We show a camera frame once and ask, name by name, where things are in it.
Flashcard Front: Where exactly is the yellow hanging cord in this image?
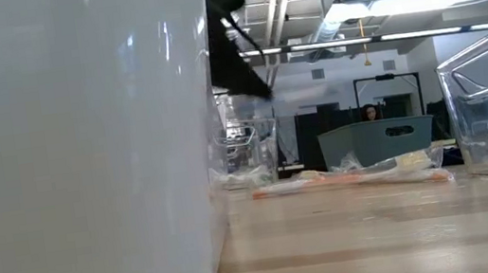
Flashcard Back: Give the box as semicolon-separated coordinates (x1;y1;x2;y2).
355;17;372;68

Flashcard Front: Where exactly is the green toothbrush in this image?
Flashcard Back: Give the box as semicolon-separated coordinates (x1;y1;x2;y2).
209;160;276;193

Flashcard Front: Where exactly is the teal plastic bin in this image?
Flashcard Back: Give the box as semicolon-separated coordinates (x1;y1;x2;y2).
316;111;440;174

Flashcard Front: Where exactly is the black station frame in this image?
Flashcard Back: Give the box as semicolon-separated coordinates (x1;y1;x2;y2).
352;68;425;125

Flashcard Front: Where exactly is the person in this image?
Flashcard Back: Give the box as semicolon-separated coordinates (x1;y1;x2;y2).
358;101;381;124

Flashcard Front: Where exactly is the narrow clear plastic bin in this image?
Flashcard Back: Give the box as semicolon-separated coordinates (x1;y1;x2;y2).
217;115;286;191

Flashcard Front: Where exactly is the long ceiling light bar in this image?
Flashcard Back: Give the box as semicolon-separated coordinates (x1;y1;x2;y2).
239;15;488;65

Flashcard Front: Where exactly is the white plastic bin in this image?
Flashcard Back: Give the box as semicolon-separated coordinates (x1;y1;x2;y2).
0;0;244;273

